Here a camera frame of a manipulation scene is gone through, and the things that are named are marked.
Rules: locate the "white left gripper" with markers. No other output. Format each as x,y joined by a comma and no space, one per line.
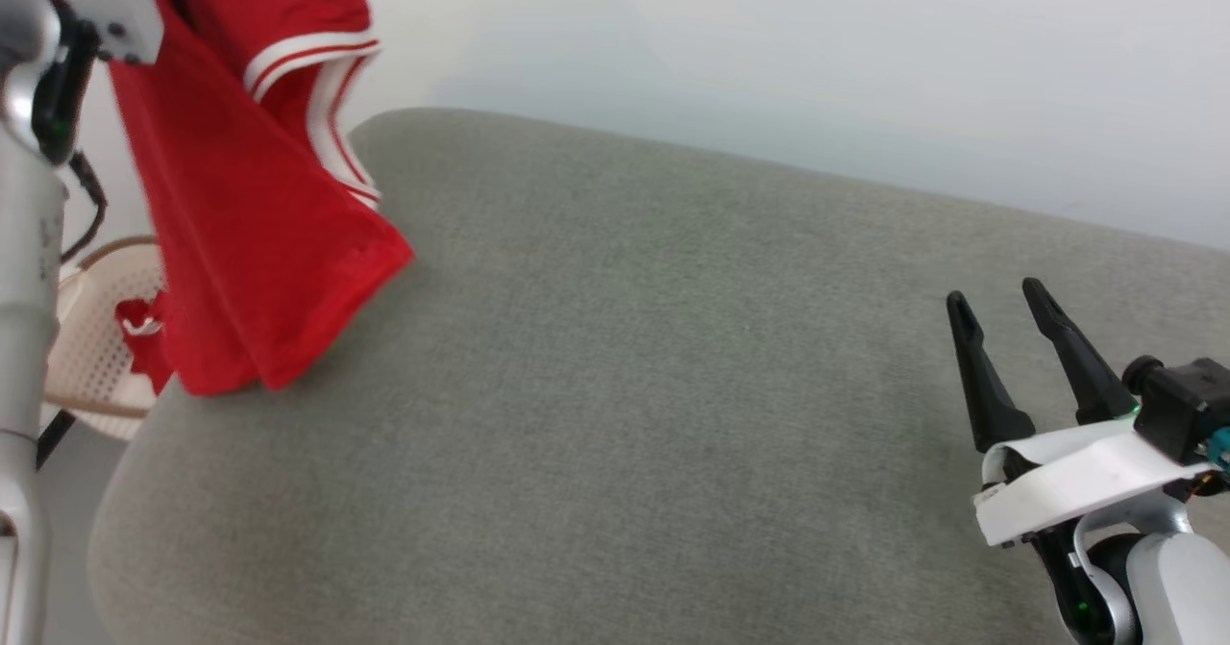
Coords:
115,1

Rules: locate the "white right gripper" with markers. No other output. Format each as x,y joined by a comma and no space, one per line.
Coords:
1067,486

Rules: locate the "red garment with white trim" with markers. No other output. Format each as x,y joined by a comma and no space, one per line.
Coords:
240,222

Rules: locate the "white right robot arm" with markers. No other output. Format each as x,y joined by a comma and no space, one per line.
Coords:
1182,587

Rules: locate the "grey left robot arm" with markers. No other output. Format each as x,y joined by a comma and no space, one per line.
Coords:
24,289

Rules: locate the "cream perforated laundry basket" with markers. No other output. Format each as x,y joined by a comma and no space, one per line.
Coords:
91,347

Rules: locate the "black slanted rod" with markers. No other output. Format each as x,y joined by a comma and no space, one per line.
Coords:
55,438

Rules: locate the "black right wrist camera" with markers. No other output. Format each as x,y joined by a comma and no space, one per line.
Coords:
1187,400

